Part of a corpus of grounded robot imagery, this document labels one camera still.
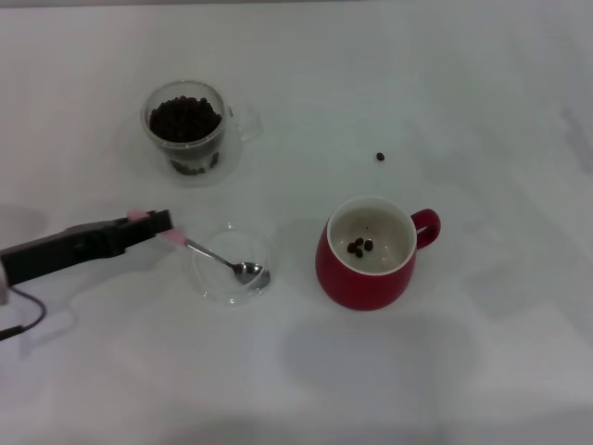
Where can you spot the red ceramic mug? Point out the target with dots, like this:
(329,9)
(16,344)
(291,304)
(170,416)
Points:
(361,289)

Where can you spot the white tablecloth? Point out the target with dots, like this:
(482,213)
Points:
(417,69)

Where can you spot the small clear glass dish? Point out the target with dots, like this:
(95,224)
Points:
(231,296)

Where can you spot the coffee bean pile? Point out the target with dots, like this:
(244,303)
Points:
(185,123)

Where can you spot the double-wall glass cup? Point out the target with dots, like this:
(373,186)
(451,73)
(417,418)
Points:
(241,125)

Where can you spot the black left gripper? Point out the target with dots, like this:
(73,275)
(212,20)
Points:
(60,252)

